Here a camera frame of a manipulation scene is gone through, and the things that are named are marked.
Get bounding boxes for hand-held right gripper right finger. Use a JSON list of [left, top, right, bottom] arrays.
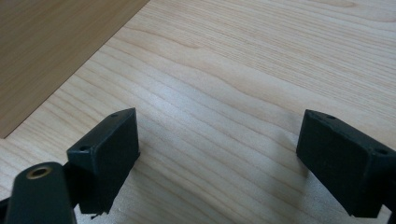
[[295, 108, 396, 218]]

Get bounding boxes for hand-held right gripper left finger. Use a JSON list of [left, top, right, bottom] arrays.
[[65, 107, 141, 217]]

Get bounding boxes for brown wooden board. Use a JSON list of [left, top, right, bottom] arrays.
[[0, 0, 150, 139]]

